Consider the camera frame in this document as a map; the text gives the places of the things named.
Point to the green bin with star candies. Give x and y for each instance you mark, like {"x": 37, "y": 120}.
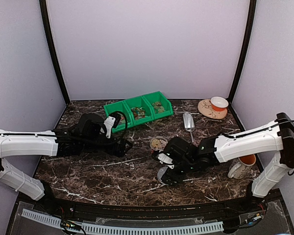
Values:
{"x": 123, "y": 107}

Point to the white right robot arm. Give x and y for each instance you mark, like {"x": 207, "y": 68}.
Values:
{"x": 276, "y": 136}

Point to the clear round plastic lid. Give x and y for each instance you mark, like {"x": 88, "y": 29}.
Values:
{"x": 161, "y": 173}

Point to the metal scoop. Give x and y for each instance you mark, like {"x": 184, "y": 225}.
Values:
{"x": 189, "y": 124}

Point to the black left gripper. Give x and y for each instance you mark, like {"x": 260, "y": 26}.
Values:
{"x": 120, "y": 152}

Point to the orange and white bowl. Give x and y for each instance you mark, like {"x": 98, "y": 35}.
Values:
{"x": 219, "y": 104}

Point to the green bin with popsicle candies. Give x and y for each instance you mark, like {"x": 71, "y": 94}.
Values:
{"x": 161, "y": 106}

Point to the black frame post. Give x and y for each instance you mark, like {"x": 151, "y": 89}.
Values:
{"x": 244, "y": 49}
{"x": 52, "y": 50}

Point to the white mug orange inside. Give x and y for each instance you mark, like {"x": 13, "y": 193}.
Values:
{"x": 240, "y": 167}

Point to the right black frame post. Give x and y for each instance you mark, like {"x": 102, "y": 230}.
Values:
{"x": 244, "y": 49}

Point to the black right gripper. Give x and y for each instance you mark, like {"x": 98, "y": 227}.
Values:
{"x": 178, "y": 178}

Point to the clear plastic cup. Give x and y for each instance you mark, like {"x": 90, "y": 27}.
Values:
{"x": 157, "y": 144}

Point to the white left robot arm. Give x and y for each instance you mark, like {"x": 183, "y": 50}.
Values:
{"x": 26, "y": 144}

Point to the green bin with lollipops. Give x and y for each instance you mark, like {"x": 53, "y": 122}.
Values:
{"x": 140, "y": 110}

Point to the grey slotted cable duct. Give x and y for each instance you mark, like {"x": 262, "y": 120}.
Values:
{"x": 93, "y": 229}

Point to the left black frame post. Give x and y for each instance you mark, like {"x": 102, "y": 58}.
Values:
{"x": 52, "y": 50}

